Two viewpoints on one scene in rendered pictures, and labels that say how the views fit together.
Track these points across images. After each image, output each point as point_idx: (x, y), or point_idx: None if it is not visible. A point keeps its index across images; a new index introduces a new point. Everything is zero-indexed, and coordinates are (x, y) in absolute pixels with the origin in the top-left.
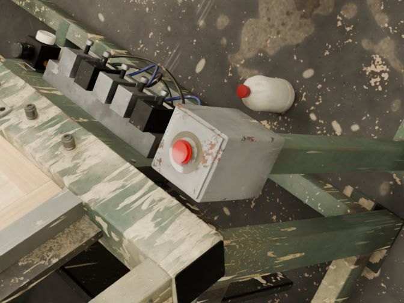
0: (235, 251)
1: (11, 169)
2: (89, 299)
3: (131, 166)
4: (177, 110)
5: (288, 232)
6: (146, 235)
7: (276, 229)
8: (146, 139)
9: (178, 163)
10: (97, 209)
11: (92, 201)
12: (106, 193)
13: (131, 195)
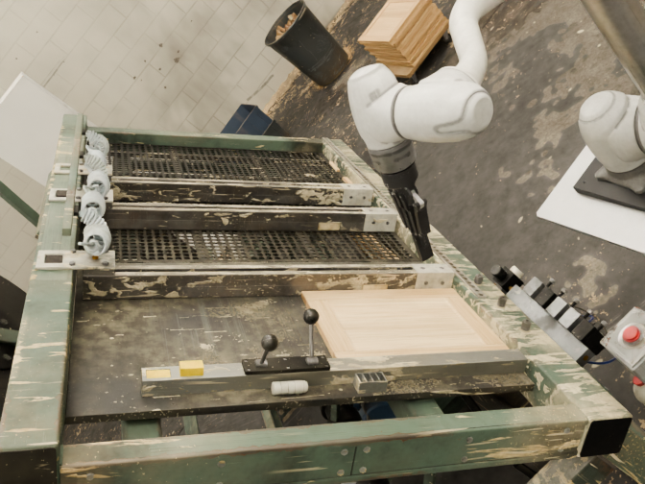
0: (633, 439)
1: (478, 328)
2: None
3: (568, 355)
4: (634, 309)
5: None
6: (574, 392)
7: None
8: (580, 349)
9: (626, 340)
10: (539, 366)
11: (537, 361)
12: (547, 360)
13: (566, 369)
